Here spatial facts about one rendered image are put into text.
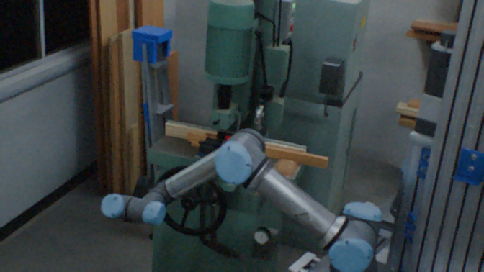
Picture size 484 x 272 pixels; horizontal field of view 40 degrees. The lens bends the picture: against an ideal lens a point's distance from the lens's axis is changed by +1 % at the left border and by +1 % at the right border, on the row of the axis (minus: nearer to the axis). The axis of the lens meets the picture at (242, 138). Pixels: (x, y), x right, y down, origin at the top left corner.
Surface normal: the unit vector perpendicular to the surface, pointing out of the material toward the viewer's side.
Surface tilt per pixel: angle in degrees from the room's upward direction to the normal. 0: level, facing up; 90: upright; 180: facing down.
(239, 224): 90
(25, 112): 90
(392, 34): 90
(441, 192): 90
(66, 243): 0
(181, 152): 0
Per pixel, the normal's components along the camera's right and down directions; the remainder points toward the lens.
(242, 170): -0.40, 0.27
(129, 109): 0.94, 0.14
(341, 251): -0.21, 0.42
